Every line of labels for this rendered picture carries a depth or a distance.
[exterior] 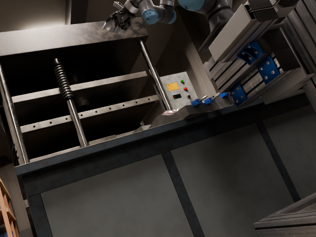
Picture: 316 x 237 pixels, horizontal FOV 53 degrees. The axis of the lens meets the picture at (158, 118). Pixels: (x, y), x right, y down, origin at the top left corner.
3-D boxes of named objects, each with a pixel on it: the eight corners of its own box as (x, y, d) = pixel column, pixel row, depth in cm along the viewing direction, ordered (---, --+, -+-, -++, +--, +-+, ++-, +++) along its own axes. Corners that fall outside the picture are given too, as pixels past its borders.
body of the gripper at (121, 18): (114, 28, 170) (126, 13, 162) (110, 15, 173) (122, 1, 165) (125, 31, 175) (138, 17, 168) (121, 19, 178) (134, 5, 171)
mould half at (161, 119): (220, 109, 177) (212, 92, 180) (189, 114, 160) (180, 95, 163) (167, 142, 213) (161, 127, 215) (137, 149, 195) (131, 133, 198)
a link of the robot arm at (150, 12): (167, 18, 160) (159, 0, 162) (152, 14, 151) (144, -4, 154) (157, 27, 165) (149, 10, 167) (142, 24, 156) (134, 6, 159)
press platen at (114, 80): (147, 75, 275) (145, 70, 276) (12, 103, 228) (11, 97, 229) (128, 107, 336) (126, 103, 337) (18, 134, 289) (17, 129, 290)
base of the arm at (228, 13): (249, 19, 140) (240, 1, 142) (222, 24, 134) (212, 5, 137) (233, 39, 153) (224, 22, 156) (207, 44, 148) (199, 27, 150)
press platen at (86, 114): (159, 99, 267) (157, 94, 268) (21, 133, 219) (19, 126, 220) (135, 129, 331) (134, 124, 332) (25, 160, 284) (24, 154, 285)
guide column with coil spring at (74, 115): (115, 221, 213) (59, 58, 245) (107, 224, 211) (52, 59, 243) (113, 222, 218) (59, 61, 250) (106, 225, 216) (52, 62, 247)
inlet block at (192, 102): (211, 100, 162) (207, 91, 163) (205, 101, 158) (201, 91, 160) (195, 111, 171) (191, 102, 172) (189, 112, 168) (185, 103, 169)
